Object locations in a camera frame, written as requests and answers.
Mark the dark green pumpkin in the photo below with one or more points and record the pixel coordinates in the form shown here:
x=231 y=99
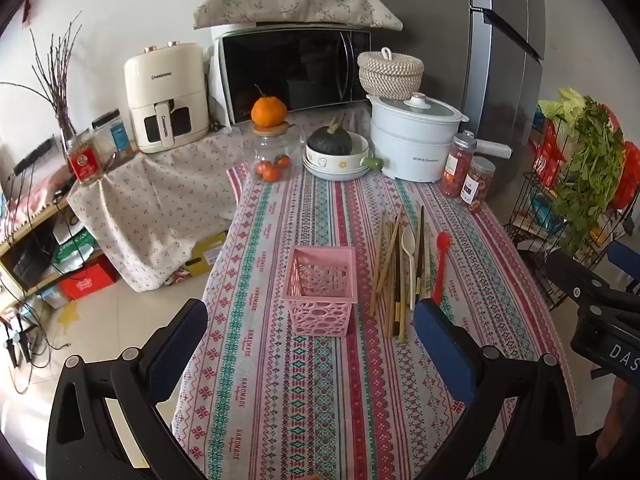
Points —
x=330 y=140

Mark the black power strip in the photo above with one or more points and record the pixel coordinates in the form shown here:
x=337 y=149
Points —
x=32 y=157

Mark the red box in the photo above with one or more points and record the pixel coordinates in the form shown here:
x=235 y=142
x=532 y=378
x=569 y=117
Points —
x=87 y=282

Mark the red spoon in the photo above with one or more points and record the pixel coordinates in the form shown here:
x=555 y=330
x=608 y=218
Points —
x=443 y=242

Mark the red dried berries jar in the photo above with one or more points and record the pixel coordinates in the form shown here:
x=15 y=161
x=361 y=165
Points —
x=456 y=170

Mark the floral microwave cover cloth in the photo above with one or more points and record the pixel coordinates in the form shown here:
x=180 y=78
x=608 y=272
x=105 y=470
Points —
x=300 y=2

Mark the glass jar with wooden lid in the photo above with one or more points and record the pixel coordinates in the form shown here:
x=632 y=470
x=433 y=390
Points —
x=272 y=147

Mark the yellow cardboard box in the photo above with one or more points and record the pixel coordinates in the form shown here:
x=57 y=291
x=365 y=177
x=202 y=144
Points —
x=205 y=255

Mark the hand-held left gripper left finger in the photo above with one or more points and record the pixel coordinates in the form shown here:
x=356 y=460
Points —
x=175 y=350

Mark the cream air fryer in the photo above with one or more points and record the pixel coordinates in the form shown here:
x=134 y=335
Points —
x=165 y=85

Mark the wooden shelf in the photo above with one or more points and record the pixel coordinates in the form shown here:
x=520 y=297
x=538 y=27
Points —
x=30 y=222

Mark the small floral print cloth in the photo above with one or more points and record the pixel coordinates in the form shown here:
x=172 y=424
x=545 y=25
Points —
x=150 y=200

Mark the green leafy celery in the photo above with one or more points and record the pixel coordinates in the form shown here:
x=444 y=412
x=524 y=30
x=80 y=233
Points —
x=590 y=175

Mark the glass pot lid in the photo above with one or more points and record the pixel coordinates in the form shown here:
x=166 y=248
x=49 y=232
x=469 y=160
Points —
x=435 y=109

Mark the large orange with stem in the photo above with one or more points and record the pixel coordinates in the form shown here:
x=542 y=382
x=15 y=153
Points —
x=269 y=112

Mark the blue packet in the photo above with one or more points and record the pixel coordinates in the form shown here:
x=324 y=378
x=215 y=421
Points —
x=545 y=212

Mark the red snack packet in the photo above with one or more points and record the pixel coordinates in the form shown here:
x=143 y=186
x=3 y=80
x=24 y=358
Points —
x=547 y=157

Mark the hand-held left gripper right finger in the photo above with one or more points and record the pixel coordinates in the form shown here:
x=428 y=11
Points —
x=445 y=355

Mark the beige spoon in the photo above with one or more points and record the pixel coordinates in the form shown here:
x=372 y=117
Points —
x=408 y=245

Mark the bare twig bouquet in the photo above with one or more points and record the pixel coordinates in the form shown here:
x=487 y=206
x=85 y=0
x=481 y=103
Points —
x=64 y=110

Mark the woven basket with lid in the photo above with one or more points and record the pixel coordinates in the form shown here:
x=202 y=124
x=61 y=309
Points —
x=390 y=77

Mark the striped patterned tablecloth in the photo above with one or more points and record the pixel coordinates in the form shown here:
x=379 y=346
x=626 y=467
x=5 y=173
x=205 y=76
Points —
x=300 y=410

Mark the white electric pot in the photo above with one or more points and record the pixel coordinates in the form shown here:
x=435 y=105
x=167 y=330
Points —
x=415 y=150

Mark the red label glass jar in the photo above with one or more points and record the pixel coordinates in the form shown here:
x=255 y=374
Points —
x=84 y=165

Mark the clear canister with black lid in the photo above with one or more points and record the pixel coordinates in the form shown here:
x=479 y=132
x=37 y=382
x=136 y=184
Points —
x=117 y=135

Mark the black microwave oven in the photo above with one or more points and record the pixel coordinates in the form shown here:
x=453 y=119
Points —
x=295 y=70

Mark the pile of chopsticks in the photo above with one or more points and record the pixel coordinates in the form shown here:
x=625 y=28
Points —
x=391 y=280

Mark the person's right forearm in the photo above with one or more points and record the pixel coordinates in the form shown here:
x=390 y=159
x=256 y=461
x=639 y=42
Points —
x=620 y=415

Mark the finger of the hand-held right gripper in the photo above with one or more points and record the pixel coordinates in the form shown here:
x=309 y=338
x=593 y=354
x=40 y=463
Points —
x=627 y=265
x=570 y=275

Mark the pink cloth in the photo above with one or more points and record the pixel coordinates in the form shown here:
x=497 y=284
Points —
x=35 y=192

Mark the green foil bag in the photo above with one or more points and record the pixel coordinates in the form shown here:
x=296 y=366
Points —
x=72 y=257

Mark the pale green cabbage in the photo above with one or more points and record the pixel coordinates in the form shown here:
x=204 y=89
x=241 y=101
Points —
x=562 y=105

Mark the red plastic bag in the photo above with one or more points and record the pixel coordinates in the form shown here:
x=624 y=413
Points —
x=627 y=180

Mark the grey refrigerator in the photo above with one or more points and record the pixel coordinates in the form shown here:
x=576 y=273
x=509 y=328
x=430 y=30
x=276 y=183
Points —
x=450 y=35

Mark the dried fruit slices jar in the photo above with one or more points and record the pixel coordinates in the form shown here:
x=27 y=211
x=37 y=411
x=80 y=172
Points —
x=477 y=187

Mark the pink plastic basket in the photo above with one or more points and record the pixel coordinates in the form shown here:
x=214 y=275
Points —
x=320 y=320

